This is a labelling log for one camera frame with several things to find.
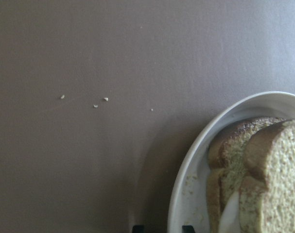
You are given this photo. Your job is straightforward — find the white round plate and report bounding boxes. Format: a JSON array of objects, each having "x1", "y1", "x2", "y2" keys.
[{"x1": 167, "y1": 91, "x2": 295, "y2": 233}]

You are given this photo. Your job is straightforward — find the bread slice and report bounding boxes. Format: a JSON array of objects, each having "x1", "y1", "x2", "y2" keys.
[
  {"x1": 239, "y1": 119, "x2": 295, "y2": 233},
  {"x1": 206, "y1": 116, "x2": 284, "y2": 233}
]

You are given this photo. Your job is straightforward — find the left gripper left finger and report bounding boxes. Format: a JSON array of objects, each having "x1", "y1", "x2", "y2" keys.
[{"x1": 132, "y1": 225, "x2": 144, "y2": 233}]

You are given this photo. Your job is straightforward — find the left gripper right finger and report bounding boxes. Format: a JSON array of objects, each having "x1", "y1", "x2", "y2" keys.
[{"x1": 182, "y1": 225, "x2": 194, "y2": 233}]

